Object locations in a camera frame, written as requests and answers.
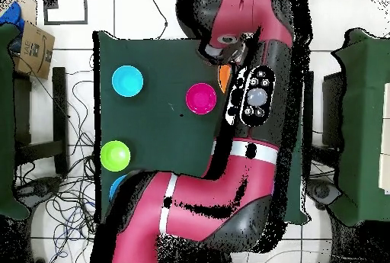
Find large orange bowl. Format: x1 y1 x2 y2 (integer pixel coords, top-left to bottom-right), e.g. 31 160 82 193
217 63 233 95

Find small red bowl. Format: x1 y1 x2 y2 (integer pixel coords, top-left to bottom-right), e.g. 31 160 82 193
185 82 218 115

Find dark green tablecloth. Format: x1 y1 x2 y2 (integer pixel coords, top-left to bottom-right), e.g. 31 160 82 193
92 30 312 225

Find small green bowl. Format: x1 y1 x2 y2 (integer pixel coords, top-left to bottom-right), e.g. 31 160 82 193
99 140 132 173

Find small light blue bowl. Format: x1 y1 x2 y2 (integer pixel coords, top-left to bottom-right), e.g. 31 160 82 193
111 65 145 98

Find dark gray stand base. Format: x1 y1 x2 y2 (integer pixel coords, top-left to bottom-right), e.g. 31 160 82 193
305 177 344 210

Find black stand base with knob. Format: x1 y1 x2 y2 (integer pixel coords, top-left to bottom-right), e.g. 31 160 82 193
14 175 63 206

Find green covered side table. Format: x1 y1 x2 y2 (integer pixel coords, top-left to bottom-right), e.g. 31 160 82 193
330 29 390 227
0 23 31 221

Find cardboard box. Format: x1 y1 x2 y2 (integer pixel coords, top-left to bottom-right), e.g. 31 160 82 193
13 0 56 81

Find blue cloth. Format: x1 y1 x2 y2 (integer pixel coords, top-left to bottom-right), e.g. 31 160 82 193
0 0 26 34

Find black floor cable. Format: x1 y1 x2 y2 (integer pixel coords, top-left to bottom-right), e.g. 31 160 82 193
148 0 169 40

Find tangled floor cables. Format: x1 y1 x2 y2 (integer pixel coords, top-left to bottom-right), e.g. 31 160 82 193
14 61 101 263

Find black bench frame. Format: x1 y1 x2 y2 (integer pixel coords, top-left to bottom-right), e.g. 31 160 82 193
13 66 70 176

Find black side frame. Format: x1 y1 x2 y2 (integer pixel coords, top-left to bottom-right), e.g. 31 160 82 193
321 72 347 148

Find black square floor frame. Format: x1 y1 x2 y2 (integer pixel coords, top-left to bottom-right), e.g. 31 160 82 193
43 0 88 26

